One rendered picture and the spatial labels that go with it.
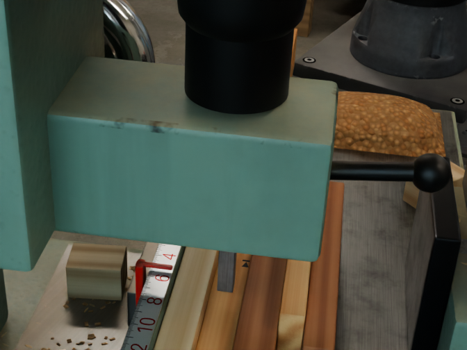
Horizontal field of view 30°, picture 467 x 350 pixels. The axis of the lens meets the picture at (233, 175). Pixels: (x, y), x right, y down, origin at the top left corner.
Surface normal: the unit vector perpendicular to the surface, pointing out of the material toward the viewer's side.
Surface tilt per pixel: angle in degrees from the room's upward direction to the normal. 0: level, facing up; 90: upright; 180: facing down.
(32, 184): 90
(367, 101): 3
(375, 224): 0
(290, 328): 90
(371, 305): 0
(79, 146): 90
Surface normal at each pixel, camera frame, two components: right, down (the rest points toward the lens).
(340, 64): 0.04, -0.85
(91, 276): -0.04, 0.53
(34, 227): 0.99, 0.11
